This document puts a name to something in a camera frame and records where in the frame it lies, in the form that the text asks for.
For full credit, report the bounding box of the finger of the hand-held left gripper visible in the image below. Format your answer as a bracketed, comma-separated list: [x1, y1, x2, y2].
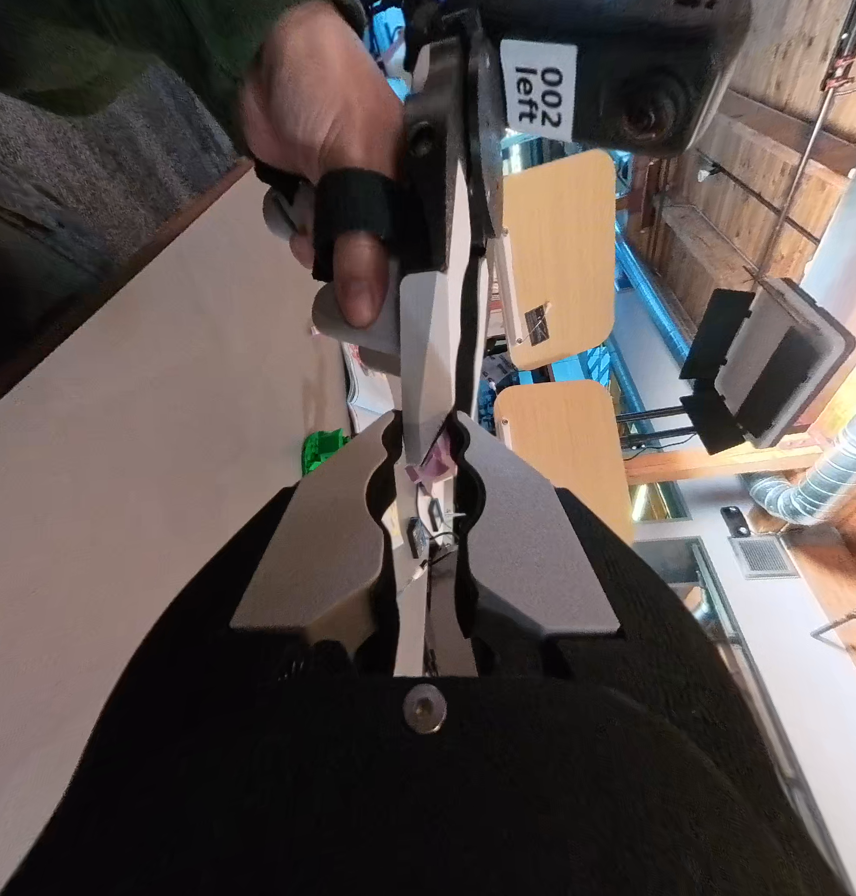
[463, 253, 496, 429]
[398, 269, 465, 469]

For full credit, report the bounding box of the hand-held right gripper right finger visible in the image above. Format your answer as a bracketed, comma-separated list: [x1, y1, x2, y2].
[454, 410, 622, 678]

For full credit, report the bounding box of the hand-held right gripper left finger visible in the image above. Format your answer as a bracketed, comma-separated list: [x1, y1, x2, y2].
[230, 410, 408, 676]

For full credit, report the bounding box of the pink lego piece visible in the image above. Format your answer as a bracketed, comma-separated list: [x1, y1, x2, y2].
[405, 428, 458, 485]

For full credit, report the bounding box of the green lego plant model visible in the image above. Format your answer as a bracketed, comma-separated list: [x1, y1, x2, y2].
[300, 428, 352, 477]

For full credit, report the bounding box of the person's left hand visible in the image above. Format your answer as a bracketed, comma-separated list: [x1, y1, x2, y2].
[239, 7, 408, 331]

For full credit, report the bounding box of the metal pipe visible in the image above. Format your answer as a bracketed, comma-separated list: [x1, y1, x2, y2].
[755, 0, 856, 281]

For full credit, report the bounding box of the black studio light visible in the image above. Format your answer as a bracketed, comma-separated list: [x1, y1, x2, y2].
[617, 276, 856, 457]

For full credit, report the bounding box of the wall vent grille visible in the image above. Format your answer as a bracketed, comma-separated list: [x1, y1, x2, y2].
[729, 535, 801, 581]

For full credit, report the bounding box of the silver flexible duct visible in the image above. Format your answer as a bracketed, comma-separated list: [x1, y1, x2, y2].
[748, 405, 856, 527]

